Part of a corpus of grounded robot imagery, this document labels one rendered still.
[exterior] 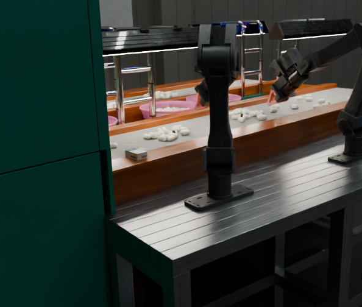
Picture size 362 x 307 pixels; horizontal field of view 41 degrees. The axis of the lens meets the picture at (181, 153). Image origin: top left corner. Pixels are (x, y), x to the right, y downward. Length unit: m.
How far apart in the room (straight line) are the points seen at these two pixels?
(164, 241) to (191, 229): 0.08
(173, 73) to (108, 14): 0.77
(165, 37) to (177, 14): 2.48
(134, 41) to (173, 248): 0.82
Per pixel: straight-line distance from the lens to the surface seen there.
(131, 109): 2.21
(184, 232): 1.13
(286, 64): 1.83
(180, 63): 4.25
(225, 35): 1.21
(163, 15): 4.14
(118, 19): 3.91
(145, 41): 1.68
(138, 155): 1.36
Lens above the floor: 1.15
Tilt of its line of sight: 16 degrees down
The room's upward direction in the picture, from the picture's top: 2 degrees counter-clockwise
